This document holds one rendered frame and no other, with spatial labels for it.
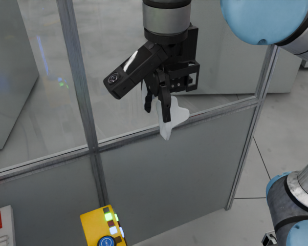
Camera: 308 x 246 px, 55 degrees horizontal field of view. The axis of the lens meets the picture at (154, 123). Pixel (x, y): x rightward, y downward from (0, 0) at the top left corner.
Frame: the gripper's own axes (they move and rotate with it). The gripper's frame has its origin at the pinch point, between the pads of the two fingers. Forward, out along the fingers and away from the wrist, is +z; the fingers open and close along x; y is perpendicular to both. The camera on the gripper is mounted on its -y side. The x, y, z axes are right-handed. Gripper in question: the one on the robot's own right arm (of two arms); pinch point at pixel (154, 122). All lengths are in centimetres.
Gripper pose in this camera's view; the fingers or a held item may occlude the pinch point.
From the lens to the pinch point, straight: 60.3
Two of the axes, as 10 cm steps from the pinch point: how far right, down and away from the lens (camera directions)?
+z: 0.0, 7.5, 6.6
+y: 9.2, -2.6, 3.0
